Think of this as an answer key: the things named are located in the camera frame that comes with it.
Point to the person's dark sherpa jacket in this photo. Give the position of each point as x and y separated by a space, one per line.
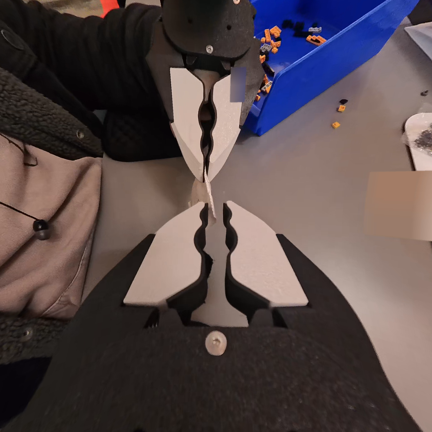
40 111

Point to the clear plastic parts bag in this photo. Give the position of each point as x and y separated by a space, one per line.
420 138

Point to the small white paper bag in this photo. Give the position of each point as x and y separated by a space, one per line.
206 195

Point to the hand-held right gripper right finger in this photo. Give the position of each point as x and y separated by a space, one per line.
266 270

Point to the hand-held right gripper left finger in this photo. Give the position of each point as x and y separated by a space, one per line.
162 270

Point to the large blue plastic bin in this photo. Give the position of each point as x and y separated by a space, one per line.
320 77

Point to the pile of lego pieces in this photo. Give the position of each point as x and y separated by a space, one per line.
275 31

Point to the white rounded board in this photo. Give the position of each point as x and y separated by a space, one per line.
422 158

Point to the person's left forearm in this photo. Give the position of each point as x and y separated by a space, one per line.
101 50

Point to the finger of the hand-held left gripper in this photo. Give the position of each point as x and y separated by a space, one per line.
185 111
226 121

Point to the person's dark denim jacket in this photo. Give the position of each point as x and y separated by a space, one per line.
13 44

